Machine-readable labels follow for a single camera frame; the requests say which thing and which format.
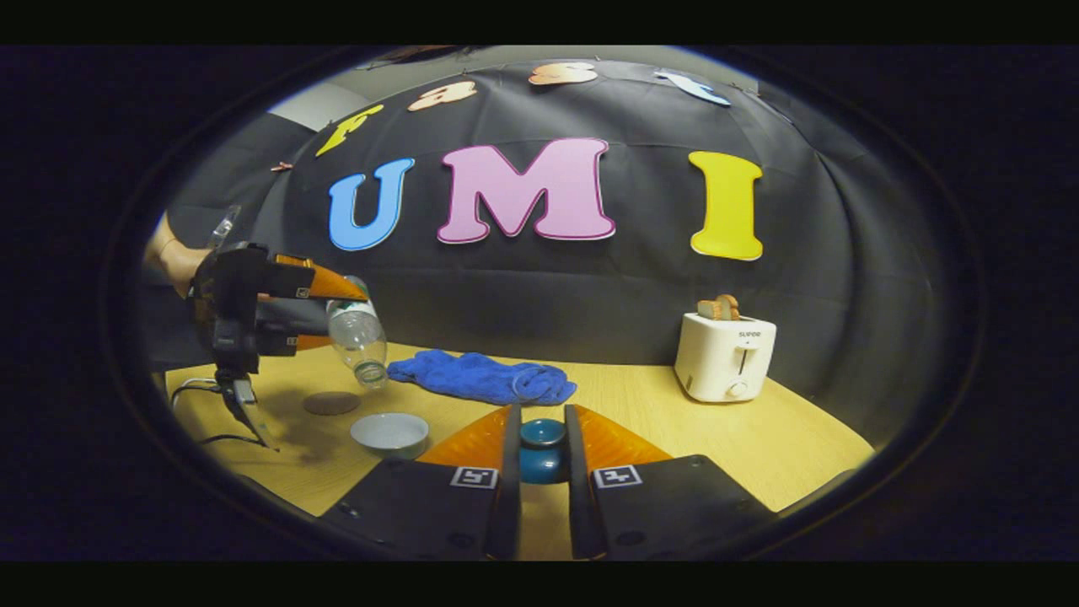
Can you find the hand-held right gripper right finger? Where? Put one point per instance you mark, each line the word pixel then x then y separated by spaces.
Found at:
pixel 577 506

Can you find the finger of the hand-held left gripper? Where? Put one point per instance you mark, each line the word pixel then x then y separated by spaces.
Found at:
pixel 282 324
pixel 291 282

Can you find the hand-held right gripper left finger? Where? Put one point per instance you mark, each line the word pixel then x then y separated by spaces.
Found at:
pixel 511 497

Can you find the teal teacup lid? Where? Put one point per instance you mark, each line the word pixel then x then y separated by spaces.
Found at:
pixel 542 459

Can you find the clear plastic water bottle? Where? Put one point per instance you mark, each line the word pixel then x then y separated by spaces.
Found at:
pixel 358 337

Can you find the round brown coaster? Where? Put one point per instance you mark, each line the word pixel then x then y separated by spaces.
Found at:
pixel 331 404

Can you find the blue towel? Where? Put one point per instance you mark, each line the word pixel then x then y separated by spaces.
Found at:
pixel 480 378

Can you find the white toaster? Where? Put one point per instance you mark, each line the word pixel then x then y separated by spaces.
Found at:
pixel 723 362

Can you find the black backdrop cloth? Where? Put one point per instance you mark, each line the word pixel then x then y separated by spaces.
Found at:
pixel 548 287

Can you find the pale bread slice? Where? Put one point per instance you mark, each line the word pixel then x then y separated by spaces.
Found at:
pixel 708 309

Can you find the brown bread slice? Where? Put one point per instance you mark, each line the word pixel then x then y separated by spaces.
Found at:
pixel 729 305

